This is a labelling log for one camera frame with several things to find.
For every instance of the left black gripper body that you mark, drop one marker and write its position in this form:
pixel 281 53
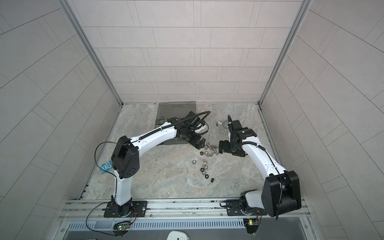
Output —
pixel 192 138

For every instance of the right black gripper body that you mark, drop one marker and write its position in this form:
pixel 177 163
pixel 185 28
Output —
pixel 230 147

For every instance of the grey compartment organizer box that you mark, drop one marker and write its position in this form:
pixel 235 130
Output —
pixel 170 110

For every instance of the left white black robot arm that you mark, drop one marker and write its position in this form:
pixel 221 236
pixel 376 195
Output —
pixel 127 153

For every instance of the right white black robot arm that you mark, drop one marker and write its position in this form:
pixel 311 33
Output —
pixel 281 190

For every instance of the ribbed grey ceramic cup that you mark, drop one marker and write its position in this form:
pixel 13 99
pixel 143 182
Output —
pixel 223 127

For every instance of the blue sticker scrap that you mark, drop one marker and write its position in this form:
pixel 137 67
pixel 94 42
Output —
pixel 107 167

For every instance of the right circuit board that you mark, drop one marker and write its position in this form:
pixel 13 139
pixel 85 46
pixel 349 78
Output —
pixel 251 225

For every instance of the white round object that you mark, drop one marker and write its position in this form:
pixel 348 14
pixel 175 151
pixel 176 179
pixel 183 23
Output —
pixel 177 235

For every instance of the left green circuit board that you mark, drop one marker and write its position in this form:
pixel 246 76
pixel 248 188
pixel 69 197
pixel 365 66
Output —
pixel 121 228

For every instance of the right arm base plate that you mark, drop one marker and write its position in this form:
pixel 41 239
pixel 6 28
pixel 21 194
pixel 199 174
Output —
pixel 239 207

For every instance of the aluminium mounting rail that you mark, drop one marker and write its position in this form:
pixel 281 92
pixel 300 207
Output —
pixel 169 214

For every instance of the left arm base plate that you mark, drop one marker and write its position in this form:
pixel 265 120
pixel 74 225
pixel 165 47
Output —
pixel 130 209

